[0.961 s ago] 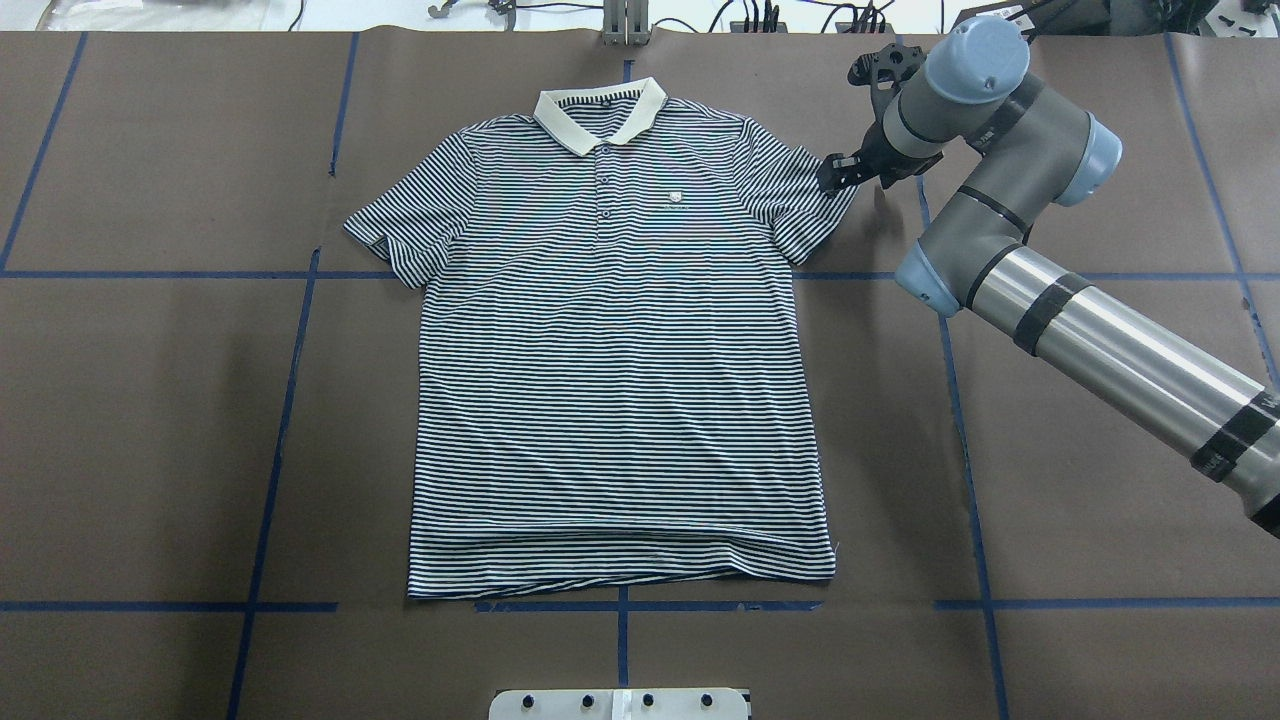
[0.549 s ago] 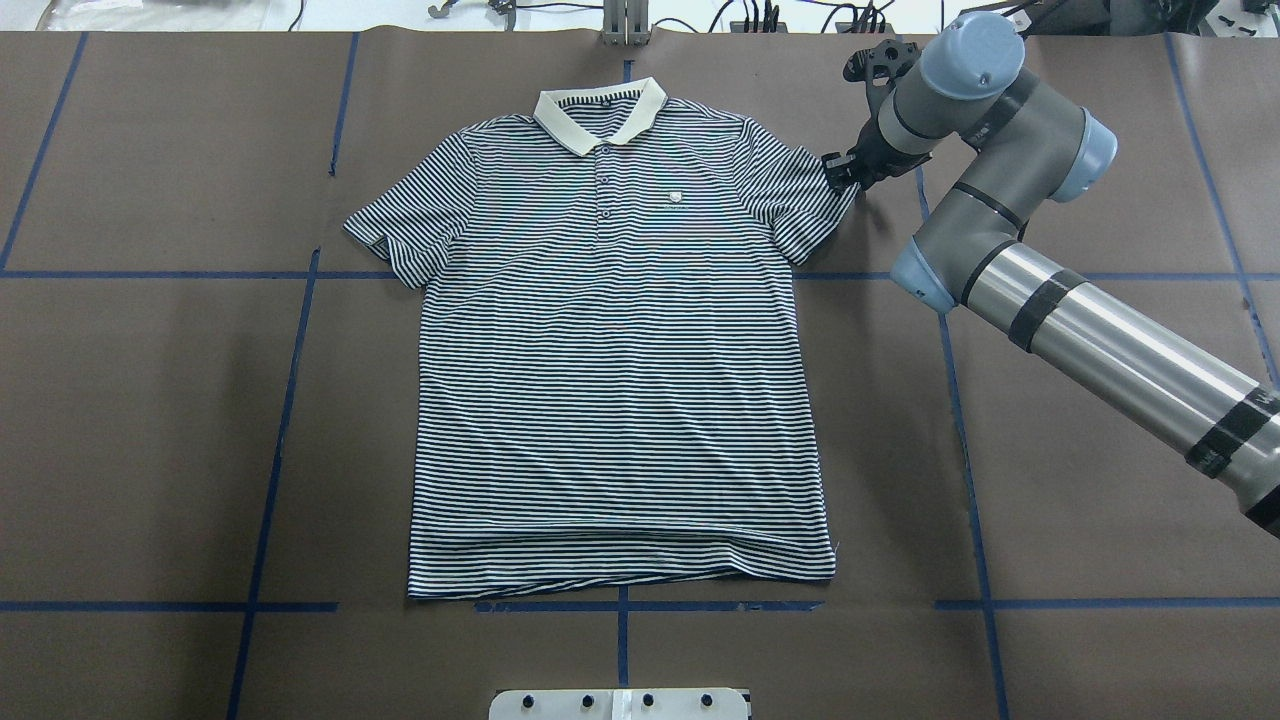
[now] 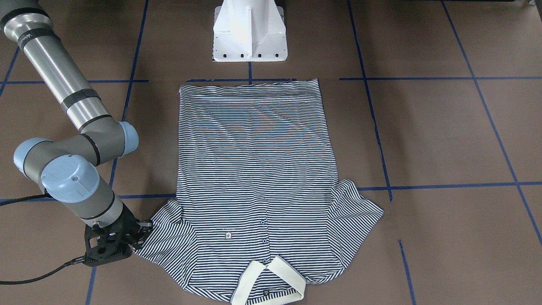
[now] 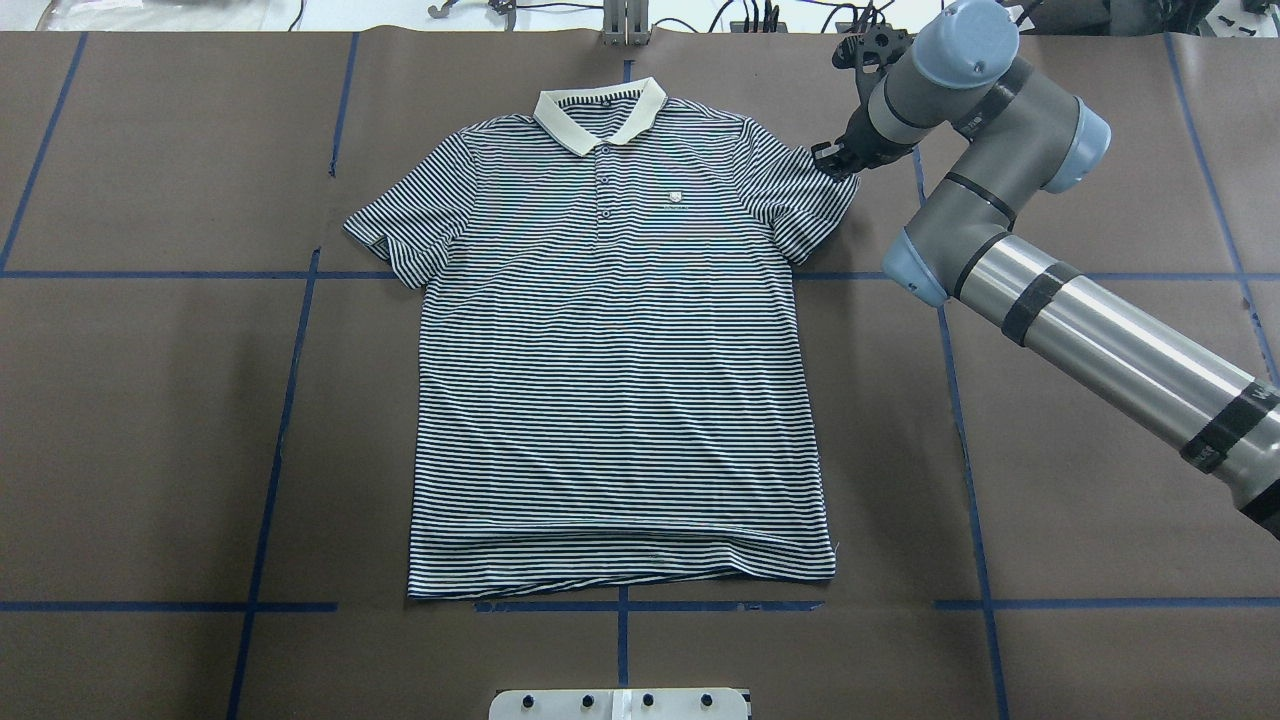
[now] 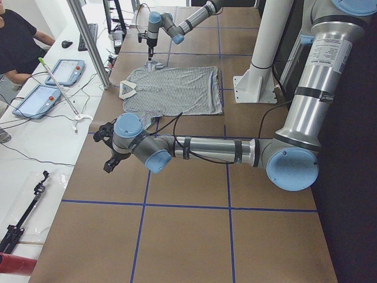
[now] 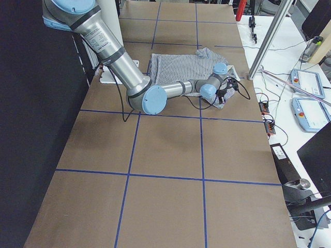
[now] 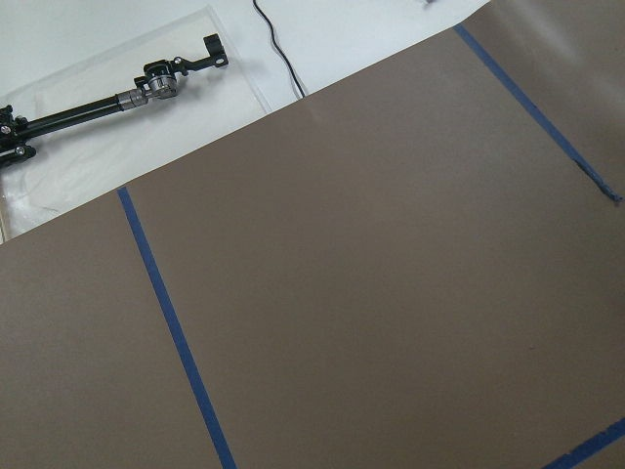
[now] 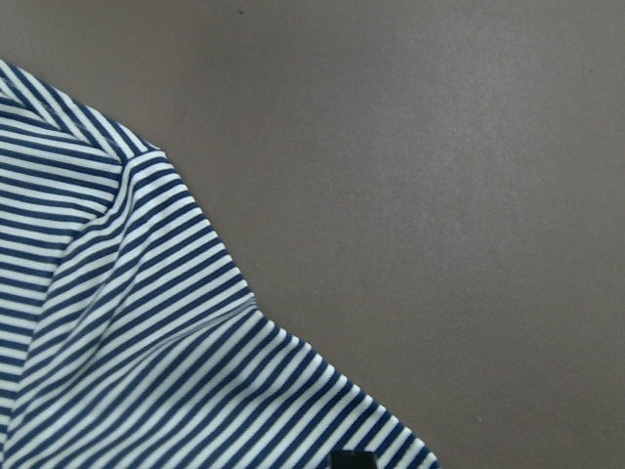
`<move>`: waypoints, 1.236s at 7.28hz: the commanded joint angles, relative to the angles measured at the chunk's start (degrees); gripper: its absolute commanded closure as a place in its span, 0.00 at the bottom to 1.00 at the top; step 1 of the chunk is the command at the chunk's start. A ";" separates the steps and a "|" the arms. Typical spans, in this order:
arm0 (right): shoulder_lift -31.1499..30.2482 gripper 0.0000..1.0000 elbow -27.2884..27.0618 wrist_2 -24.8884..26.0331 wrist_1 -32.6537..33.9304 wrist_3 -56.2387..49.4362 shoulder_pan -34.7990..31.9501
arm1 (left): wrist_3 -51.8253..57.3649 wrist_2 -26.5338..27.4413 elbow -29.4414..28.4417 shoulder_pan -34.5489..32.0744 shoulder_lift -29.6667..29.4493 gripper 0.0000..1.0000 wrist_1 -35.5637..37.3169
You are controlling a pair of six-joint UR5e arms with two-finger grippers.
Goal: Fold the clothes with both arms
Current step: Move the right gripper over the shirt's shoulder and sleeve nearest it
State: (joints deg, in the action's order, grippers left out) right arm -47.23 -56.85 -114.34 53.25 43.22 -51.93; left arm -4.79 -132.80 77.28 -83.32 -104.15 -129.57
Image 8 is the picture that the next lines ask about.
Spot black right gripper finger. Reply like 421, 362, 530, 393
329, 450, 378, 469

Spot navy white striped polo shirt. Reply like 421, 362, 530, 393
1, 64, 438, 468

